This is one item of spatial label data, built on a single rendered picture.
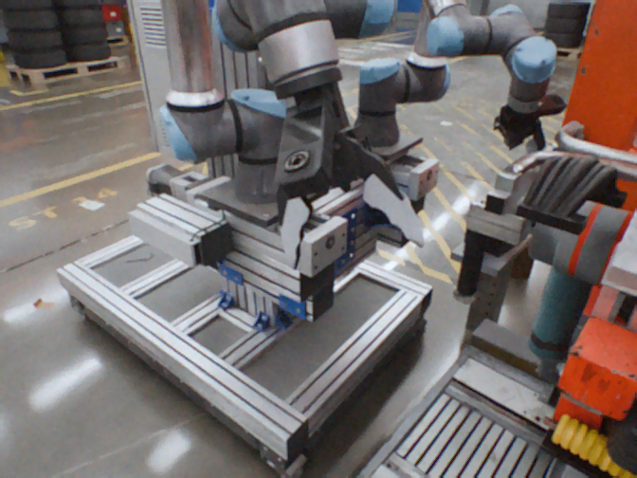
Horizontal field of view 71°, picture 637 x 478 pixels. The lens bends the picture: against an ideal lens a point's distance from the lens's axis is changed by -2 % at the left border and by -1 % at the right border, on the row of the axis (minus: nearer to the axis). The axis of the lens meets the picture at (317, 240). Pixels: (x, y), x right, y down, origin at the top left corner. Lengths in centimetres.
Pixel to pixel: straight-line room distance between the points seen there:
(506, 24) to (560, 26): 841
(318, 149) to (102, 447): 141
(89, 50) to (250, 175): 693
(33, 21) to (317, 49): 714
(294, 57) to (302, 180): 13
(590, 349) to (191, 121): 76
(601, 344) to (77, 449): 148
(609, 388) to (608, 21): 95
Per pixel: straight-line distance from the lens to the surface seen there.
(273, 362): 149
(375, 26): 64
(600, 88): 139
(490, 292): 186
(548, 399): 169
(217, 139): 97
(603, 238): 89
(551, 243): 90
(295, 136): 43
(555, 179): 73
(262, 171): 102
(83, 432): 174
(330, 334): 158
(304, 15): 46
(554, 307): 113
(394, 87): 139
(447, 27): 100
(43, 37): 757
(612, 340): 67
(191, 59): 93
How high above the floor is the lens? 127
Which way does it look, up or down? 31 degrees down
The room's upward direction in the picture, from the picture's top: straight up
